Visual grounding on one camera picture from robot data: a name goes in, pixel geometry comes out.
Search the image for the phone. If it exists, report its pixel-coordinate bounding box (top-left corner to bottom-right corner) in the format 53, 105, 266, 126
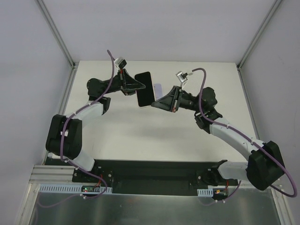
135, 72, 155, 108

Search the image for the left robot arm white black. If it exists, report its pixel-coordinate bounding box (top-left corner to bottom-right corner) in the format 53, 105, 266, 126
45, 69, 146, 182

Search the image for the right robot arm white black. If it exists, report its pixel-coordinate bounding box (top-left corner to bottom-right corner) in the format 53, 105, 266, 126
151, 86, 284, 190

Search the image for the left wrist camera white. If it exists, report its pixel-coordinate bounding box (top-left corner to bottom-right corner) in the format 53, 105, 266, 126
114, 57, 127, 69

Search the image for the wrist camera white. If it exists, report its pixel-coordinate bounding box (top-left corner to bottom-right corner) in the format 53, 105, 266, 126
176, 70, 193, 89
114, 57, 127, 69

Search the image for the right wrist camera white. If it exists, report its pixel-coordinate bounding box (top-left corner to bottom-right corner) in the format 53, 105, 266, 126
176, 70, 193, 89

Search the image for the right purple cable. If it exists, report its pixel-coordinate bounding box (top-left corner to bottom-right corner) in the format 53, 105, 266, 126
191, 67, 296, 204

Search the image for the purple cable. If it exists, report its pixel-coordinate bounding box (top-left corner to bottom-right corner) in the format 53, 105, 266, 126
37, 49, 122, 208
191, 67, 296, 204

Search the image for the right aluminium frame post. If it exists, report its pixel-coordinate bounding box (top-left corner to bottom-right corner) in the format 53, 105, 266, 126
237, 0, 284, 71

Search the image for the aluminium frame post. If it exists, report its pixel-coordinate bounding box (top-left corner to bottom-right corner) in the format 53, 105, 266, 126
35, 0, 76, 68
237, 0, 284, 71

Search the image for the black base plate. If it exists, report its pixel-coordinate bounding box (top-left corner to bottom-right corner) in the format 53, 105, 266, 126
70, 159, 237, 195

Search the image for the right white cable duct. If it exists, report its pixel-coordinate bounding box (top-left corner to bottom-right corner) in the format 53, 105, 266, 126
197, 187, 214, 197

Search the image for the white cable duct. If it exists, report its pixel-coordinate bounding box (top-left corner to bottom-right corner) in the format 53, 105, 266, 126
39, 184, 113, 195
197, 187, 214, 197

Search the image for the left aluminium frame post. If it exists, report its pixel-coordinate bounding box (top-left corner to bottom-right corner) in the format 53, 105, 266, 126
35, 0, 76, 68

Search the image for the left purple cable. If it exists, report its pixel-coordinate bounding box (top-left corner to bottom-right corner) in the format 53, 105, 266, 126
37, 49, 122, 208

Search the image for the aluminium rail front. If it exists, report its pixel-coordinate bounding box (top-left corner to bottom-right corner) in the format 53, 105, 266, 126
30, 164, 282, 188

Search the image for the left white cable duct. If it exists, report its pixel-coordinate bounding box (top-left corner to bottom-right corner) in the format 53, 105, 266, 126
39, 184, 113, 195

